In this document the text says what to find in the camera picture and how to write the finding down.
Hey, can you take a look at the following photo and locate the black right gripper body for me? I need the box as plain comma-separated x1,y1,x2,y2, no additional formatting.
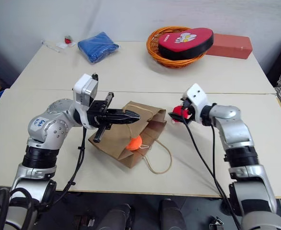
181,98,195,126

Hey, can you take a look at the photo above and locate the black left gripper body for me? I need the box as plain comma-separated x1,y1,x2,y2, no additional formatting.
86,92,115,144

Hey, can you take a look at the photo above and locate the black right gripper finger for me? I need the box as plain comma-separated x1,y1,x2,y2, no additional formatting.
168,112,187,122

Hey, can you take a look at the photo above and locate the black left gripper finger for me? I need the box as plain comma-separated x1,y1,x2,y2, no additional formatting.
108,116,141,126
107,108,141,118

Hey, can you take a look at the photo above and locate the red plush toy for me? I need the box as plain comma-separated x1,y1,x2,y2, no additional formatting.
171,105,193,125

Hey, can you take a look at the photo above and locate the orange plush ball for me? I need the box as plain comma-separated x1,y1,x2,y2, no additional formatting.
126,135,152,152

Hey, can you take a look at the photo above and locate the brown paper bag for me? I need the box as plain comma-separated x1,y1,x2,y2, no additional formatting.
88,100,173,174

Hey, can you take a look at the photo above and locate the blue cloth in plastic bag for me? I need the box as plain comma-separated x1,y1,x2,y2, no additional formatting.
77,31,120,65

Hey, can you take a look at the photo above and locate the orange wicker basket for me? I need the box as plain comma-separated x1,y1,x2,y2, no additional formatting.
146,26,207,69

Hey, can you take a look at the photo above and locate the red rectangular box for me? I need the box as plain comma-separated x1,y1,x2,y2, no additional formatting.
205,33,253,60

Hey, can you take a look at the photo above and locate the clear plastic pen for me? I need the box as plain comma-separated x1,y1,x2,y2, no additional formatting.
41,39,61,54

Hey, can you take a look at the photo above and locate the dark rounded shape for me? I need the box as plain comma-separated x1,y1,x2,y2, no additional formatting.
95,203,132,230
159,198,188,230

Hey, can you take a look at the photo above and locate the black chair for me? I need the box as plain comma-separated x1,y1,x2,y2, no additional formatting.
265,35,281,88

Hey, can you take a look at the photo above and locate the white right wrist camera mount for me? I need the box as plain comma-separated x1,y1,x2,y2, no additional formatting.
181,83,213,124

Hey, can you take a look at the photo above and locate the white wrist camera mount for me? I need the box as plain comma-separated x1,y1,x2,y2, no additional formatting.
181,83,213,124
72,73,100,106

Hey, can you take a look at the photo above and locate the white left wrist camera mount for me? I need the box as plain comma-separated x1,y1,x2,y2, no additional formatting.
72,73,100,106

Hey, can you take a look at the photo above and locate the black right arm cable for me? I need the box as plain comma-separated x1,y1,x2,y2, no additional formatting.
182,103,243,230

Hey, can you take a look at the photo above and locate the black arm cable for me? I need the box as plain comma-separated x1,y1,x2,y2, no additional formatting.
0,125,87,230
182,103,243,230

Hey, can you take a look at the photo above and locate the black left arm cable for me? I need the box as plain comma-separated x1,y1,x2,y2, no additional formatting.
0,125,87,230

